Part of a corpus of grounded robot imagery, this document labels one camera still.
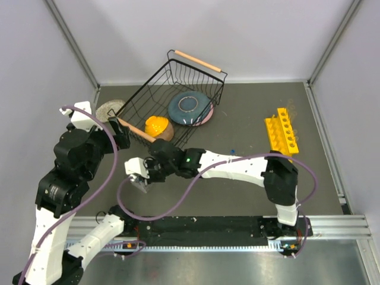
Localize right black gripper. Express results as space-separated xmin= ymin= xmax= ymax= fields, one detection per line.
xmin=140 ymin=160 xmax=177 ymax=186

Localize yellow test tube rack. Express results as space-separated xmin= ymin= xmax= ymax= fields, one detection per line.
xmin=264 ymin=107 xmax=299 ymax=157

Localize long glass test tube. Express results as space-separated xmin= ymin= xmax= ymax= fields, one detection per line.
xmin=289 ymin=110 xmax=297 ymax=121

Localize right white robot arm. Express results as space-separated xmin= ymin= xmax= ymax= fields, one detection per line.
xmin=142 ymin=139 xmax=299 ymax=235

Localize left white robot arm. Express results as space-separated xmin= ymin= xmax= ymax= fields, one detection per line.
xmin=12 ymin=117 xmax=135 ymax=284

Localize clear acrylic tube rack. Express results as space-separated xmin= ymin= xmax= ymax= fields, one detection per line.
xmin=131 ymin=176 xmax=149 ymax=194

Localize woven round coaster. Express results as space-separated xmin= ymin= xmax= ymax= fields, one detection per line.
xmin=96 ymin=99 xmax=125 ymax=123

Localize yellow and brown bowl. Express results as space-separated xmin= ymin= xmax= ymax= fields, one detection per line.
xmin=145 ymin=116 xmax=174 ymax=141

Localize blue ceramic plate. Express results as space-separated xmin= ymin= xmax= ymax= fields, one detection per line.
xmin=167 ymin=91 xmax=213 ymax=126

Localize pink plate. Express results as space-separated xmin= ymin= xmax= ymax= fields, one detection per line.
xmin=191 ymin=104 xmax=214 ymax=126

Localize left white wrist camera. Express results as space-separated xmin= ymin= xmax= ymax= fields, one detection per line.
xmin=59 ymin=101 xmax=100 ymax=132

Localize black wire basket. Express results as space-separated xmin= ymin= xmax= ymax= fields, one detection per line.
xmin=109 ymin=50 xmax=227 ymax=147

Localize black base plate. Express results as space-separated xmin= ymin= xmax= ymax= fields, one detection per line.
xmin=117 ymin=216 xmax=313 ymax=247

